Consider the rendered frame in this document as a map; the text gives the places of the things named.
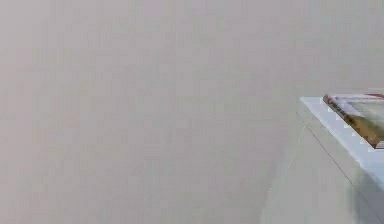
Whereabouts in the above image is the white cupboard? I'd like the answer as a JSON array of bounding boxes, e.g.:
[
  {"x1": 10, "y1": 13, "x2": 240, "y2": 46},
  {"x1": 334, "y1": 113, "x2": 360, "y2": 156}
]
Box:
[{"x1": 260, "y1": 96, "x2": 384, "y2": 224}]

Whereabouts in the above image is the brown and white book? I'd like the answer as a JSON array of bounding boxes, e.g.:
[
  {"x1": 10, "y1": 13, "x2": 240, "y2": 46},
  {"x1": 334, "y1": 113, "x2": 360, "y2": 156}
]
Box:
[{"x1": 322, "y1": 92, "x2": 384, "y2": 150}]

